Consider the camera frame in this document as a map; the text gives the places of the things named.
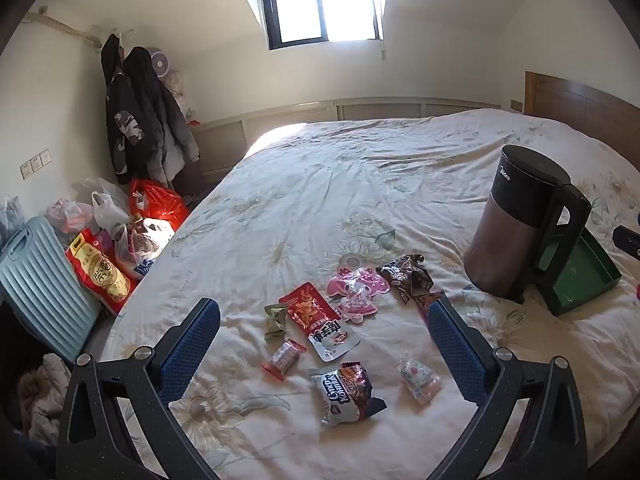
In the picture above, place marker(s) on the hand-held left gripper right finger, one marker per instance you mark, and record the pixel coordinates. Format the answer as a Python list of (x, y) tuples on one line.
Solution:
[(455, 350)]

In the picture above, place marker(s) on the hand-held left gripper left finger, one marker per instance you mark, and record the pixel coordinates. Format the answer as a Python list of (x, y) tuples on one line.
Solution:
[(192, 350)]

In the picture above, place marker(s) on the small clear candy packet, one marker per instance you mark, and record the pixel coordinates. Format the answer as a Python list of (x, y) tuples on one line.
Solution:
[(419, 376)]

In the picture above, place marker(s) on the green candy packet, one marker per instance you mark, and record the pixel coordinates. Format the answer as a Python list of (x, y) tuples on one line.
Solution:
[(274, 322)]

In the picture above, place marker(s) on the red-ended candy wrapper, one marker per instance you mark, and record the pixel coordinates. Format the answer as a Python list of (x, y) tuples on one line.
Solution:
[(284, 358)]

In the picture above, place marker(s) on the brown oatmeal packet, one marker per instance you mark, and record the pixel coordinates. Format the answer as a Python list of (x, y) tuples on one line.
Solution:
[(400, 275)]

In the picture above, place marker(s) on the pink cartoon snack packet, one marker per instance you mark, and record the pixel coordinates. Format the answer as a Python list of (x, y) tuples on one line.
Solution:
[(352, 290)]

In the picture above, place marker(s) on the white and brown wafer packet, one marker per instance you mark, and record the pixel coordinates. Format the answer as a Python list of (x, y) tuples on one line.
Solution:
[(342, 390)]

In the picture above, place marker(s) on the red and white snack packet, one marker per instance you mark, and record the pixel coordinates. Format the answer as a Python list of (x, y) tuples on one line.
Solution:
[(310, 310)]

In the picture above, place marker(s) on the green tray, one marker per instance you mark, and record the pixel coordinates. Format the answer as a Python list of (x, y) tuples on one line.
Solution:
[(580, 280)]

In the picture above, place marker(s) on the clear bag with dark contents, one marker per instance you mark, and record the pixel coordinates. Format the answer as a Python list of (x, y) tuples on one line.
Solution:
[(142, 245)]

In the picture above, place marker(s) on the red and yellow rice bag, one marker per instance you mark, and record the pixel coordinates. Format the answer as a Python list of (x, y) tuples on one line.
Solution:
[(97, 270)]

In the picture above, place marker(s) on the black and brown electric kettle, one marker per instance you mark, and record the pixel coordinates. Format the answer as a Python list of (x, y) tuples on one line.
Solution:
[(510, 225)]

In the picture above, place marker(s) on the fur-trimmed beige coat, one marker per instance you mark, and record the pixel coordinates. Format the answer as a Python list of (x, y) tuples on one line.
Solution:
[(42, 395)]

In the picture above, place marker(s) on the white plastic bag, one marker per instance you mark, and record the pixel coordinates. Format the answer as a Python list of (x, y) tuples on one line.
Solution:
[(107, 210)]

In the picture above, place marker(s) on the pinkish plastic bag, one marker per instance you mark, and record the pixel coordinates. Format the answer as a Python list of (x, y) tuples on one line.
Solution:
[(67, 212)]

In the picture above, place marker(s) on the bed with floral cover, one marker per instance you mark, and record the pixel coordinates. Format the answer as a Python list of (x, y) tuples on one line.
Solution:
[(325, 185)]

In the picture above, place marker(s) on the grey puffer jacket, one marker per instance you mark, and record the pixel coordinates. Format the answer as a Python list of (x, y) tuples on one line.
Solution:
[(160, 110)]

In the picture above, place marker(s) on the black camouflage jacket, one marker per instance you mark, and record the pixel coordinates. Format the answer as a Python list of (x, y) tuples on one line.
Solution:
[(120, 110)]

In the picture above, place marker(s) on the beige radiator cover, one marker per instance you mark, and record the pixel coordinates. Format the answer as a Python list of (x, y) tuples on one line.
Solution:
[(375, 110)]

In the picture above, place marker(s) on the clear plastic bag pile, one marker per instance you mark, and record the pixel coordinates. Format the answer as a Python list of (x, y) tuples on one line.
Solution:
[(177, 90)]

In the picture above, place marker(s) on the wooden headboard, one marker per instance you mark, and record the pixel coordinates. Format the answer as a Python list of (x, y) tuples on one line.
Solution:
[(575, 100)]

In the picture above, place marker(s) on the small white fan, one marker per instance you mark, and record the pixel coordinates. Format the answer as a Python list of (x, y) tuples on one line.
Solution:
[(160, 62)]

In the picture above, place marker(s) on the dark framed window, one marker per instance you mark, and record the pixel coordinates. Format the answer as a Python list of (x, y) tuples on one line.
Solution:
[(300, 0)]

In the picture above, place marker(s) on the wall socket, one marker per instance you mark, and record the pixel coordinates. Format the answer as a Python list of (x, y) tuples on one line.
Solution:
[(516, 105)]

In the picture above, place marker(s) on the white wall pipe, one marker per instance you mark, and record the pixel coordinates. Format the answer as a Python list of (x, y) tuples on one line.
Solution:
[(65, 26)]

